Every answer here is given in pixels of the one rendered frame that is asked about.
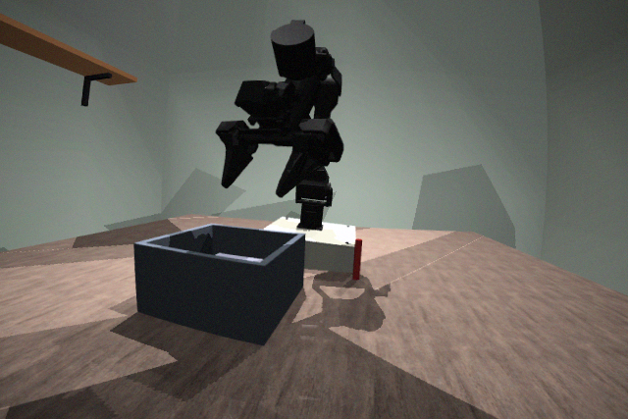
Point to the red peg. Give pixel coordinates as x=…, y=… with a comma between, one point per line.
x=357, y=258

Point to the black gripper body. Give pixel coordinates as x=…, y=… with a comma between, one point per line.
x=299, y=120

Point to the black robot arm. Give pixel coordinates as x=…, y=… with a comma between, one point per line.
x=305, y=68

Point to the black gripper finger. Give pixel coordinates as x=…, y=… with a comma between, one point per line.
x=237, y=158
x=307, y=156

